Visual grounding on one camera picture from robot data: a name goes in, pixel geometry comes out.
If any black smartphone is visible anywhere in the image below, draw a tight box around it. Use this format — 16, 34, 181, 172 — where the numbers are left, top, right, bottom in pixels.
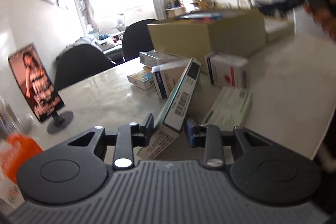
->
7, 43, 65, 124

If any person's right hand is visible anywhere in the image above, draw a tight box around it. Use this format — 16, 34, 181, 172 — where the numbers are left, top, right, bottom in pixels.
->
304, 1, 336, 43

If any tan cardboard box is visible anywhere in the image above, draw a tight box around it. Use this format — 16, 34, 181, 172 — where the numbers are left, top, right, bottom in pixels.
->
146, 9, 268, 73

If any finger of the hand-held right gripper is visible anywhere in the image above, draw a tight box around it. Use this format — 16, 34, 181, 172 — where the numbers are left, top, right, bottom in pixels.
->
257, 0, 307, 16

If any white blue-print medicine box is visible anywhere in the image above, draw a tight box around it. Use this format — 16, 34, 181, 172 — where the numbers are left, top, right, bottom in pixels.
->
139, 50, 189, 69

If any grey phone stand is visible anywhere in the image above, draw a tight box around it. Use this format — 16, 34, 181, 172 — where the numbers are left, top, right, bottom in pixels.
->
47, 110, 74, 135

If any grey sofa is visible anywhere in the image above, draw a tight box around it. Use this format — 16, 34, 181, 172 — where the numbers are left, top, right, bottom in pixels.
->
75, 32, 124, 56

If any white strawberry-print medicine box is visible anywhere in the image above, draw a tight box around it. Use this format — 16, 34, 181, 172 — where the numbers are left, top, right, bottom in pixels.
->
151, 61, 196, 100
205, 51, 251, 89

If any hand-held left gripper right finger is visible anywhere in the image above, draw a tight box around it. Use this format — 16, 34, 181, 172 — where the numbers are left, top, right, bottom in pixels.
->
184, 118, 272, 169

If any orange tissue packet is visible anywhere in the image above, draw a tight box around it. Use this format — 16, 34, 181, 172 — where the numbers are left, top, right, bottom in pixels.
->
0, 134, 45, 210

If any white grey medicine box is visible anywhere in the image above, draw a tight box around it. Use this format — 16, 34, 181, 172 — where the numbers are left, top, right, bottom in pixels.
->
136, 57, 202, 161

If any black chair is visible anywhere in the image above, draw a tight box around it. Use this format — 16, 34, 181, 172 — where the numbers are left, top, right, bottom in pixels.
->
53, 44, 117, 92
121, 19, 159, 62

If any white marble desktop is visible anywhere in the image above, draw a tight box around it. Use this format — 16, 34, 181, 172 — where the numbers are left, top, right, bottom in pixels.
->
0, 35, 336, 161

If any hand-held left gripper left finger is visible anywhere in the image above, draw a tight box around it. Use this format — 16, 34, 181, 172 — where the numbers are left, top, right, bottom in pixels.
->
67, 113, 155, 170

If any tan cardboard box lid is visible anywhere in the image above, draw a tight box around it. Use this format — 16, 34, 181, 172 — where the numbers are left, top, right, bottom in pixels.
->
264, 17, 297, 44

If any green orange medicine box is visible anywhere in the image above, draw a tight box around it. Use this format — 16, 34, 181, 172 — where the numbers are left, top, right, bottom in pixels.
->
200, 86, 253, 132

